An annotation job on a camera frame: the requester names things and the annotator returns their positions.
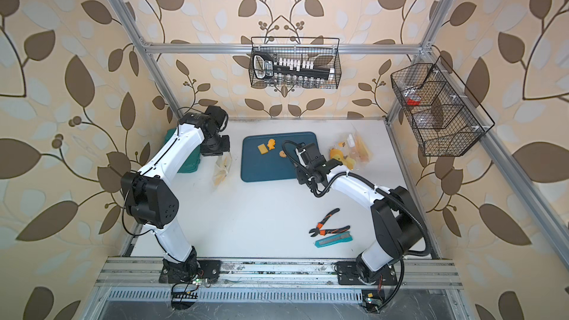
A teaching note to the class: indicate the red item in basket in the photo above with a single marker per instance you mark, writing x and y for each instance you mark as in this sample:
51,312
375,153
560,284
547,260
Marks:
413,100

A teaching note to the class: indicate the clear resealable duck bag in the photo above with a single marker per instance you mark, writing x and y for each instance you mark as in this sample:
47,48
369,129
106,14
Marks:
355,150

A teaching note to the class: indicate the teal utility knife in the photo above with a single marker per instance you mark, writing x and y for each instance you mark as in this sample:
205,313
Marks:
334,239

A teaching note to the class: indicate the black wire basket back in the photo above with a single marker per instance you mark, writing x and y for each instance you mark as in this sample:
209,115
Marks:
323,50

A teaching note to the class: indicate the black socket set holder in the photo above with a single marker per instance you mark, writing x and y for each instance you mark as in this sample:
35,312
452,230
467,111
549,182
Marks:
267,66

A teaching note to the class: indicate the black wire basket right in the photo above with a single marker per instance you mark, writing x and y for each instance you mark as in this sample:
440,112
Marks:
450,119

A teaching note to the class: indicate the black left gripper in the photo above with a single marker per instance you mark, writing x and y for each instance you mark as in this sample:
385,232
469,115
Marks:
224,147

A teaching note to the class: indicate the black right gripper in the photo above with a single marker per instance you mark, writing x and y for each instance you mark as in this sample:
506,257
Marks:
299,172

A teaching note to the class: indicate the black wire basket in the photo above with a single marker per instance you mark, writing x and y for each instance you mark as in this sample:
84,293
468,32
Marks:
323,50
450,119

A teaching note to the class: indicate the dark blue tray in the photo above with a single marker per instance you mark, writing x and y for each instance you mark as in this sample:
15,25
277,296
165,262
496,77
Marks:
256,167

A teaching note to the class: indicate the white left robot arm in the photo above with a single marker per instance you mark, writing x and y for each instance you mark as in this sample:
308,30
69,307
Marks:
147,193

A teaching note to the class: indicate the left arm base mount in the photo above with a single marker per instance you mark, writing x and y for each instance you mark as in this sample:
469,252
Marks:
186,278

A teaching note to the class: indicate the green plastic tool case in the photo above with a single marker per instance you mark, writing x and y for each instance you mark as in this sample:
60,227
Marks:
191,163

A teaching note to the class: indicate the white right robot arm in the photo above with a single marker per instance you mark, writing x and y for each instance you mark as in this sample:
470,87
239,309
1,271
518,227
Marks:
397,223

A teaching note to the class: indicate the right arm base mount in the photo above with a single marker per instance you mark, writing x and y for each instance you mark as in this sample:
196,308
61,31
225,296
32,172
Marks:
385,281

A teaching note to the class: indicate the stack of duck bags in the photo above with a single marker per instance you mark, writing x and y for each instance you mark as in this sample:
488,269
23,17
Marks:
222,168

